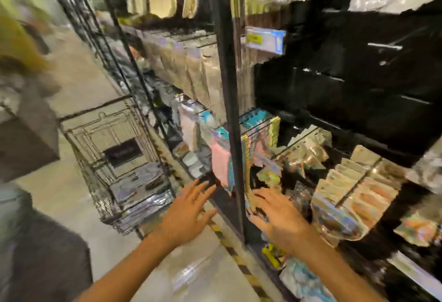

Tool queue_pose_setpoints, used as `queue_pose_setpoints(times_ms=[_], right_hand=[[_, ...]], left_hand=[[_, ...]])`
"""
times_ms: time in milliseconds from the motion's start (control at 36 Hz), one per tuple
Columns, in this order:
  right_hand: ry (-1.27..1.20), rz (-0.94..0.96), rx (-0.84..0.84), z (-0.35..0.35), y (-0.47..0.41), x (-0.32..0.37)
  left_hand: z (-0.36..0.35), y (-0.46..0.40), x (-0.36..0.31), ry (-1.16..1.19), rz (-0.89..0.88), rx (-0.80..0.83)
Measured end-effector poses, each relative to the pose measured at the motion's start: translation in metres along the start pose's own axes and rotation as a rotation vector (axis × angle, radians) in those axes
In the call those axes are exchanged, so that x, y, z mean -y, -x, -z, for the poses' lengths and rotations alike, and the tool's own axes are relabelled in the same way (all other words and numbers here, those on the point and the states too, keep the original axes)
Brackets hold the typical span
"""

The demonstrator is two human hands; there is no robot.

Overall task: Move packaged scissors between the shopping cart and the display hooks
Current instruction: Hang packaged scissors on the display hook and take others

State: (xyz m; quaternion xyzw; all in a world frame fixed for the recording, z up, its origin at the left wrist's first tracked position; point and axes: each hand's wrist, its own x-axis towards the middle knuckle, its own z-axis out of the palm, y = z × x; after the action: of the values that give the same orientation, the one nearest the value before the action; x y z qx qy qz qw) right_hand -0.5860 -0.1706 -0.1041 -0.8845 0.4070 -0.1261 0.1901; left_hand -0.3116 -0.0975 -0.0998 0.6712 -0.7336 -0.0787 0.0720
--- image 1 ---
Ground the light blue packet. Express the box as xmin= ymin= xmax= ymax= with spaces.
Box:
xmin=279 ymin=258 xmax=337 ymax=302

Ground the row of tan foil packets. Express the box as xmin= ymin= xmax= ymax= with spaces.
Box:
xmin=310 ymin=144 xmax=403 ymax=245

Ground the wire shopping cart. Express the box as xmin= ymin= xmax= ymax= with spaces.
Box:
xmin=58 ymin=95 xmax=177 ymax=236

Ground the person's right hand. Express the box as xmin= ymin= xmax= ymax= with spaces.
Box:
xmin=247 ymin=187 xmax=312 ymax=257

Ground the person's left forearm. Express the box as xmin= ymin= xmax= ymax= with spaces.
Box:
xmin=74 ymin=232 xmax=174 ymax=302

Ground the row of beige boxed packets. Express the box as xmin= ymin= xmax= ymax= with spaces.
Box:
xmin=140 ymin=30 xmax=228 ymax=124

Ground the person's right forearm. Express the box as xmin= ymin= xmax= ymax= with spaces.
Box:
xmin=291 ymin=235 xmax=387 ymax=302

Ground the stack of silver packets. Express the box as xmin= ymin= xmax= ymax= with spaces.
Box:
xmin=110 ymin=163 xmax=176 ymax=234

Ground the person's left hand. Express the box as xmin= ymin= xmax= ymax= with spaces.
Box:
xmin=151 ymin=179 xmax=218 ymax=248

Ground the black shelf upright post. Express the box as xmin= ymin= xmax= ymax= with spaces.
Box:
xmin=206 ymin=0 xmax=250 ymax=244

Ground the black wire shelf rack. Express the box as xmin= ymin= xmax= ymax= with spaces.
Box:
xmin=43 ymin=0 xmax=163 ymax=147

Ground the yellow packet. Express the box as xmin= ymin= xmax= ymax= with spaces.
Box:
xmin=261 ymin=243 xmax=286 ymax=270

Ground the row of holographic packets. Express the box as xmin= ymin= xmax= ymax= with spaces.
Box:
xmin=242 ymin=116 xmax=333 ymax=216

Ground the brown cardboard box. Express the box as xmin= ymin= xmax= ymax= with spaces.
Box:
xmin=0 ymin=79 xmax=61 ymax=184

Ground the blue shelf price label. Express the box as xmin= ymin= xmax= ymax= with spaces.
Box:
xmin=244 ymin=26 xmax=287 ymax=56

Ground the pink hanging packet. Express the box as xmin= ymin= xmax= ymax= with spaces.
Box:
xmin=210 ymin=139 xmax=233 ymax=189

